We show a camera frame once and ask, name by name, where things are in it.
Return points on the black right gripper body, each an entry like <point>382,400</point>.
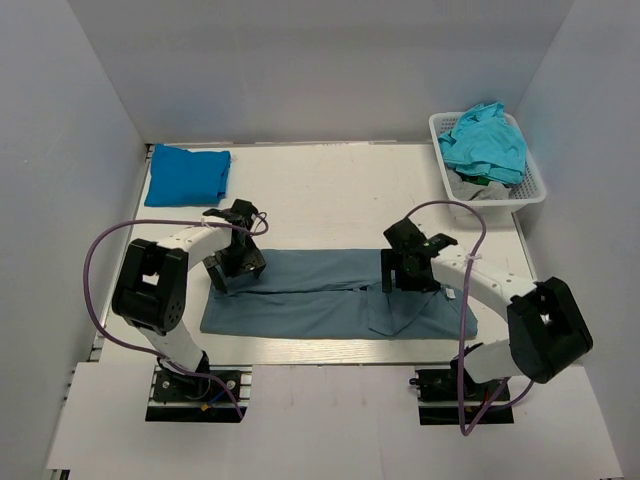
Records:
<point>406,278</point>

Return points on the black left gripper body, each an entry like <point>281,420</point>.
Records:
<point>239,265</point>

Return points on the grey-blue t shirt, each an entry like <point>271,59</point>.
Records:
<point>332,294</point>

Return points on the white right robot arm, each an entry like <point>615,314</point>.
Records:
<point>546,329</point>

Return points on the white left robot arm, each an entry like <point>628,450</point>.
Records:
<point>150,293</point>

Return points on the folded bright blue t shirt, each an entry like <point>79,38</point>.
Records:
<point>182,178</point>

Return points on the green garment in basket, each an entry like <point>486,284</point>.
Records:
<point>477,180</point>

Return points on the white plastic basket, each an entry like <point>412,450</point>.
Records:
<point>529,192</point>

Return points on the crumpled turquoise t shirt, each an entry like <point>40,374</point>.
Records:
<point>483,143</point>

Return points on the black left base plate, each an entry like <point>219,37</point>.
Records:
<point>178,400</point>

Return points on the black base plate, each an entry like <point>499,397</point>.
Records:
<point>436,391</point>
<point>178,400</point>

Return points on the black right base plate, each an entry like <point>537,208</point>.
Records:
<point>436,391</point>

